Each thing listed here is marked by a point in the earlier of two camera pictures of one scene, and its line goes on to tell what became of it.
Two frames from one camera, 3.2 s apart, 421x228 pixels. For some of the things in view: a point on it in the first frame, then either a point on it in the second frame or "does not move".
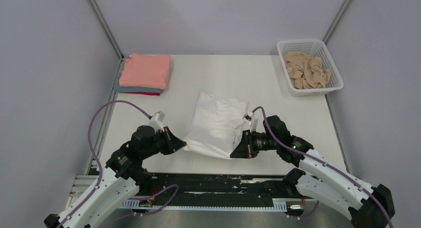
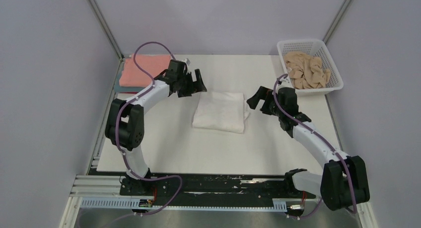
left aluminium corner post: (103, 22) does not move
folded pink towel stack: (146, 71) does not move
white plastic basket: (308, 67) does not move
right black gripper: (245, 149) → (262, 93)
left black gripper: (173, 143) → (195, 87)
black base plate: (189, 187) does not move
